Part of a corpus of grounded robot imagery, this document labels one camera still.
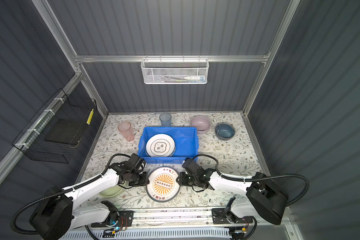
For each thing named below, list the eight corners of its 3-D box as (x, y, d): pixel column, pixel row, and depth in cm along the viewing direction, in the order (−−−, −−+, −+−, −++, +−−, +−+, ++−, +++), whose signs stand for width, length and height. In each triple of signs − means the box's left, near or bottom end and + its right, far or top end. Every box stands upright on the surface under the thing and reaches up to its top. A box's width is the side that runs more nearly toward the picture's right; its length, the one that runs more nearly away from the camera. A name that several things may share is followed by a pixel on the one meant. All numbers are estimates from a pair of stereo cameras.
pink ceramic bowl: (197, 138, 107) (198, 133, 103) (187, 122, 117) (188, 117, 112) (214, 132, 111) (215, 127, 106) (203, 117, 120) (204, 112, 116)
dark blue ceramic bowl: (216, 140, 105) (217, 136, 101) (214, 127, 113) (215, 123, 109) (234, 140, 105) (236, 136, 101) (231, 127, 113) (232, 123, 109)
